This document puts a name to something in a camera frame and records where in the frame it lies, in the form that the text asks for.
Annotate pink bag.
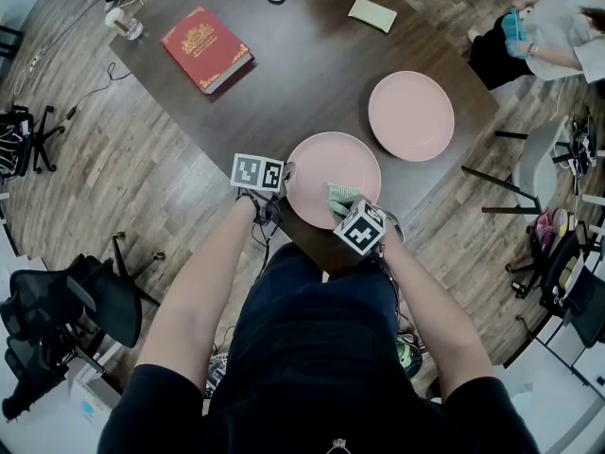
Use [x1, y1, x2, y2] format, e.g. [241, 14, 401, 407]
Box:
[535, 210, 555, 246]

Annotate clear glass cup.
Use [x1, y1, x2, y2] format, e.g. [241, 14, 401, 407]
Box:
[104, 7, 144, 41]

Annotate person's right forearm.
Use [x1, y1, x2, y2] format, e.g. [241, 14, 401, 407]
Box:
[382, 234, 495, 399]

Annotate black backpack white stripes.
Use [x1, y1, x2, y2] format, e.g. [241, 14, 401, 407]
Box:
[0, 119, 29, 175]

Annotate pink plate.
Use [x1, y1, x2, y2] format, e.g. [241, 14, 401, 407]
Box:
[285, 131, 383, 230]
[368, 70, 456, 162]

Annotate yellow green sponge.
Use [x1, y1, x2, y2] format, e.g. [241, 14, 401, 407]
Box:
[347, 0, 398, 33]

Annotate black office chair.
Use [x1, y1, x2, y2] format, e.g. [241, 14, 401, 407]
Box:
[0, 232, 166, 420]
[0, 104, 67, 177]

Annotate red hardcover book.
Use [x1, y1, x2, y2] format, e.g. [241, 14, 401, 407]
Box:
[160, 6, 255, 96]

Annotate green patterned sponge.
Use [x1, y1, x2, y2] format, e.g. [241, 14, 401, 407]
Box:
[326, 182, 364, 215]

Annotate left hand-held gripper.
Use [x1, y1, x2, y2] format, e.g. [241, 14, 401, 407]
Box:
[230, 152, 299, 227]

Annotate white desk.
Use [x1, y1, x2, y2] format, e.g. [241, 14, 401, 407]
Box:
[0, 347, 124, 454]

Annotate person's black clothing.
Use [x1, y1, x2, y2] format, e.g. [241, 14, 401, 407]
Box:
[96, 241, 543, 454]

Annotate black bag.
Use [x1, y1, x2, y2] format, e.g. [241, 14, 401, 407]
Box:
[538, 229, 605, 349]

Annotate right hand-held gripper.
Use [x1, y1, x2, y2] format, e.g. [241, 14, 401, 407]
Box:
[333, 193, 406, 257]

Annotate black bracelet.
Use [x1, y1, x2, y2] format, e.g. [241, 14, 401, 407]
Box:
[235, 191, 260, 221]

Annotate person's left forearm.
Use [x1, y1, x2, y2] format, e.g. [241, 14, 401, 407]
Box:
[136, 196, 259, 387]

